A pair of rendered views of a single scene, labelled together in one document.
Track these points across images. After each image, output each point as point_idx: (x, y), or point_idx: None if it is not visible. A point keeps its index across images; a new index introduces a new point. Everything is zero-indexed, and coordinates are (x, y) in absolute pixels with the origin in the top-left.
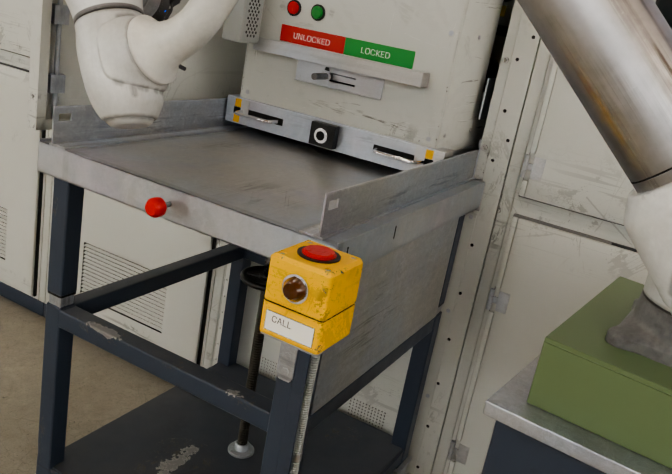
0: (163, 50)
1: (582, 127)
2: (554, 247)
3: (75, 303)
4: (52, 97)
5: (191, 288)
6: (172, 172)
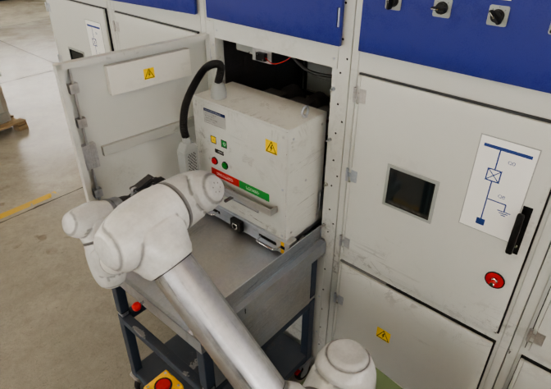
0: None
1: (363, 227)
2: (359, 281)
3: (130, 312)
4: None
5: None
6: None
